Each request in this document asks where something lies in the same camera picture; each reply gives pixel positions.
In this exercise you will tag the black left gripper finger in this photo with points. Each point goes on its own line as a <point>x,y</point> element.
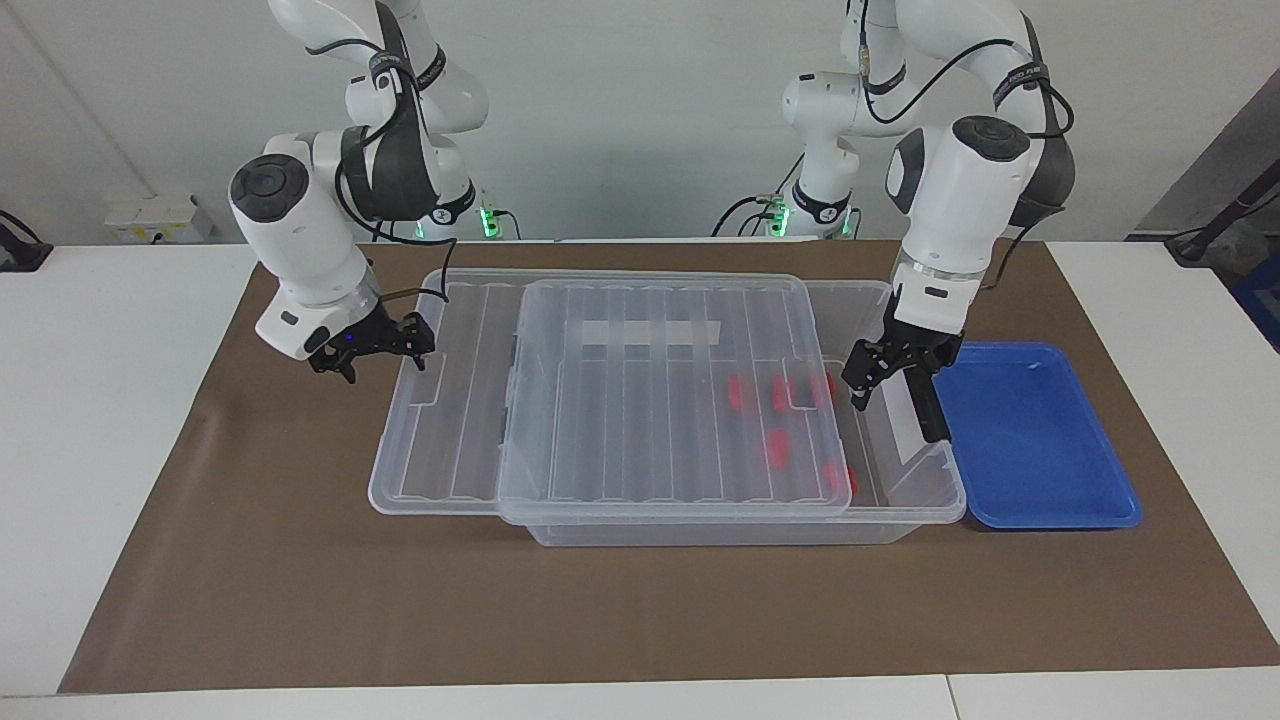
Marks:
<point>950,357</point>
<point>860,382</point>

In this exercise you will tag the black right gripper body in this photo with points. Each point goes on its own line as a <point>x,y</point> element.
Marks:
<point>355,338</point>

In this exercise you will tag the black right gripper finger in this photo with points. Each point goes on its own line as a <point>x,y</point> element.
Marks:
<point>332,365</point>
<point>415,335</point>

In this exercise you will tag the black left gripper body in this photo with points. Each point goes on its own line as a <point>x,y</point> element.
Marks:
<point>915,345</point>

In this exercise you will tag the clear plastic box lid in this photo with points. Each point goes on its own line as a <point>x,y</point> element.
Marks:
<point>450,420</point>

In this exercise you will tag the red block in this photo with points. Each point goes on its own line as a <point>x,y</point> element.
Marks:
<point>738,392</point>
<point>784,394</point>
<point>841,479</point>
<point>778,450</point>
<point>822,388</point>

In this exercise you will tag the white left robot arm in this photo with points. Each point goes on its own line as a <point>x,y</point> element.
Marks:
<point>960,200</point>

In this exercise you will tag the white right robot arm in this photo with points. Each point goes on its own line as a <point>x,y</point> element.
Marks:
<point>300,250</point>

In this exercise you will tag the blue plastic tray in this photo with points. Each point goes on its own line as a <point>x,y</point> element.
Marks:
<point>1040,450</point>

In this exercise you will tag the clear plastic storage box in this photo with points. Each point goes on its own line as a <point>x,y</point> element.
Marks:
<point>700,533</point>

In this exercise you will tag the black stand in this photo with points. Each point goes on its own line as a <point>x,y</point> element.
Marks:
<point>1215,225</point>

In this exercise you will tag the black clamp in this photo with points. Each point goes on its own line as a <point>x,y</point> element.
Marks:
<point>20,250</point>

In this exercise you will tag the brown table mat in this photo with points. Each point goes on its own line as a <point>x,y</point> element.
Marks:
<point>600,620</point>

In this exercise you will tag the white wall socket box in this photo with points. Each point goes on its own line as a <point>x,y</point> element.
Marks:
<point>160,220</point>

